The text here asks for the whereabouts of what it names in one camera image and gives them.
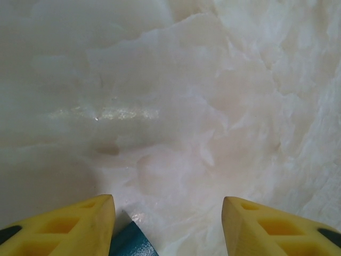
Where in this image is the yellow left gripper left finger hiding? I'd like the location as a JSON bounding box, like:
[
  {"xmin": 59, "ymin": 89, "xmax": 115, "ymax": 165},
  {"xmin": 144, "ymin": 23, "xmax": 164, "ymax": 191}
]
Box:
[{"xmin": 0, "ymin": 194, "xmax": 117, "ymax": 256}]

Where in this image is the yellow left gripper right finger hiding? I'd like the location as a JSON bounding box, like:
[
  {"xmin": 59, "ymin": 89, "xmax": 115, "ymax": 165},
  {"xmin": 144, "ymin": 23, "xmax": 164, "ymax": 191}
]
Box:
[{"xmin": 222, "ymin": 196, "xmax": 341, "ymax": 256}]

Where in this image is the small teal padlock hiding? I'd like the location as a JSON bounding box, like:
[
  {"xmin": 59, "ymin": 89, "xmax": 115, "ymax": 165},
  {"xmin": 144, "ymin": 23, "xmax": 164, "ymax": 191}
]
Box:
[{"xmin": 110, "ymin": 221, "xmax": 160, "ymax": 256}]

